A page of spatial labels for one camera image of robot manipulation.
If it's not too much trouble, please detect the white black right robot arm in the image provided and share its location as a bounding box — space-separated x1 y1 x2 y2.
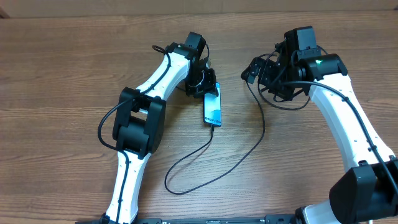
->
241 26 397 223

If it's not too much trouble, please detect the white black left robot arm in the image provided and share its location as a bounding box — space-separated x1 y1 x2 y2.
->
97 32 220 223

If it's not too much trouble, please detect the black charger cable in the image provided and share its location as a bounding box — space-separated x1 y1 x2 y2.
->
164 45 329 195

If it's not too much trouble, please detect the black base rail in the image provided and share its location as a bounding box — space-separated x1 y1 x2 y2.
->
75 213 305 224

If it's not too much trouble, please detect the Samsung Galaxy smartphone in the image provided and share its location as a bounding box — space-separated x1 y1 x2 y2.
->
203 83 221 127

